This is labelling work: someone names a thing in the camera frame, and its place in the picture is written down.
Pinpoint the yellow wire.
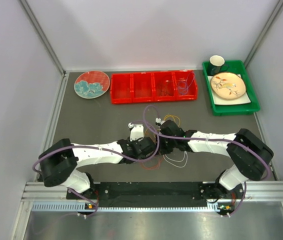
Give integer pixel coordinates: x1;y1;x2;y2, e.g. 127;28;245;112
145;114;182;141

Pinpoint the white wire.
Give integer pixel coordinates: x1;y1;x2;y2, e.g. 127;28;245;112
163;151;189;169

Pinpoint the brown wire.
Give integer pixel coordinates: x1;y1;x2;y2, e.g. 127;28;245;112
157;79;175;97

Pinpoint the blue wire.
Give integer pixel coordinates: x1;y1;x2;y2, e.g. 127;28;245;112
176;72;195;96

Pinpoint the red four-compartment bin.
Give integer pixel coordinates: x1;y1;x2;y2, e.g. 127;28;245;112
110;70;198;104

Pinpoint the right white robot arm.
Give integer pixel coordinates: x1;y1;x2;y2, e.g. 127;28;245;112
159;120;274;200

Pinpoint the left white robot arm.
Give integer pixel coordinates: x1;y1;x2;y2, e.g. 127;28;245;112
38;137;158;199

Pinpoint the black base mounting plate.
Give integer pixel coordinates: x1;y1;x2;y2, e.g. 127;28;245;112
66;181;235;208

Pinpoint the beige bird pattern plate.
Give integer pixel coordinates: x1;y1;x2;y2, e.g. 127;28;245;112
210;72;247;100

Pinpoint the white green cup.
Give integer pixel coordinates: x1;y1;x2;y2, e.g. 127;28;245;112
207;55;230;76

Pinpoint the white square plate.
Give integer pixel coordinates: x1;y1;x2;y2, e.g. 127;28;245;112
208;76;251;106

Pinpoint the red blue floral plate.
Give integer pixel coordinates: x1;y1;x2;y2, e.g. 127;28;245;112
74;71;111;99

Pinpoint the green plastic tray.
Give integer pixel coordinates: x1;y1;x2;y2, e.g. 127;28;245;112
202;60;261;116

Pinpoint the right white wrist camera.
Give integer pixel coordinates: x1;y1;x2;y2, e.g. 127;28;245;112
155;117;165;126

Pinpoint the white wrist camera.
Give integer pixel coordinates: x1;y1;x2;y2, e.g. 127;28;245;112
128;122;145;141
155;117;165;126

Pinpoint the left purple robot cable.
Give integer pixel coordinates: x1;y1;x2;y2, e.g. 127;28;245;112
32;121;161;173

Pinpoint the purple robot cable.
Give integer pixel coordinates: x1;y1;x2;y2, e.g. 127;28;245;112
32;121;161;173
143;104;274;181

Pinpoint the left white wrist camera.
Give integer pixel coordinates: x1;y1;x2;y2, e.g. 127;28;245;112
128;122;145;141

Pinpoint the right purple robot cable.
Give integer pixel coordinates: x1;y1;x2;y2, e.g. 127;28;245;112
143;104;274;181

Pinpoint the grey slotted cable duct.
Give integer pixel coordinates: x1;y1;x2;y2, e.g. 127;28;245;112
31;202;220;213

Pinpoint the aluminium frame left post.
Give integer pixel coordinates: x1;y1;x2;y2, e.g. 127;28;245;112
18;0;66;76

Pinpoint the aluminium frame post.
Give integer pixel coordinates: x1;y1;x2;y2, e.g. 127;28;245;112
18;0;66;76
243;0;283;68

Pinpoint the aluminium frame right post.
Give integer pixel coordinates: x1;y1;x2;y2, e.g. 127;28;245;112
243;0;283;68

